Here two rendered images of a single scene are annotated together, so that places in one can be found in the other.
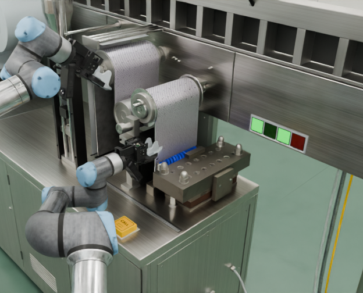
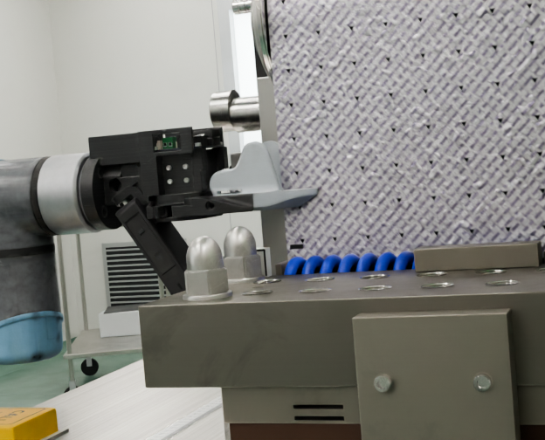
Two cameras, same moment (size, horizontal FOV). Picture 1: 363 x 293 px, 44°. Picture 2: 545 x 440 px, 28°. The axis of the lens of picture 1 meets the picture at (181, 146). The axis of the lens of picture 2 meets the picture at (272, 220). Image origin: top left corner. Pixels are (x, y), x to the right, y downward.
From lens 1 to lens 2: 157 cm
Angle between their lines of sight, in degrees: 68
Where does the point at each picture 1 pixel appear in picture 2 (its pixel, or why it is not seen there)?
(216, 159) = (504, 280)
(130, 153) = (129, 160)
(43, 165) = not seen: hidden behind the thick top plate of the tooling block
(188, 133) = (493, 169)
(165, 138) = (336, 156)
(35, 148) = not seen: hidden behind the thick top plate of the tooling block
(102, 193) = not seen: outside the picture
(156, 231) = not seen: outside the picture
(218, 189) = (377, 405)
